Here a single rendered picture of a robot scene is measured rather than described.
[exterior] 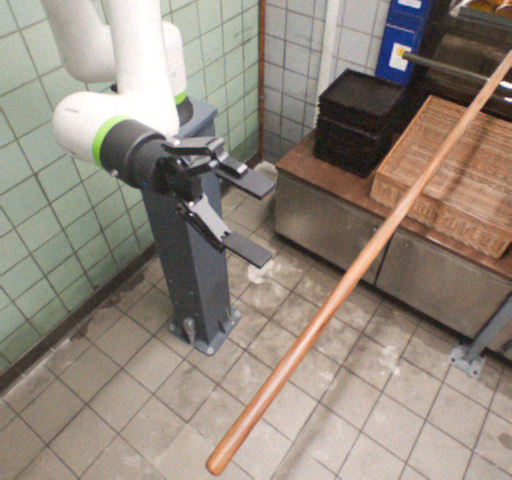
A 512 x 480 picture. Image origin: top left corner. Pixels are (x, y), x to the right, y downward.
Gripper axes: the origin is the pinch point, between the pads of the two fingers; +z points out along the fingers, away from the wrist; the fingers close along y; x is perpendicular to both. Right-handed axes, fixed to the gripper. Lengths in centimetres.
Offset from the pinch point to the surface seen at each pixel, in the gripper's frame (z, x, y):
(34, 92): -112, -26, 35
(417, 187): 7, -53, 30
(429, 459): 50, -47, 149
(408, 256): 5, -100, 107
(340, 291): 6.8, -17.2, 30.5
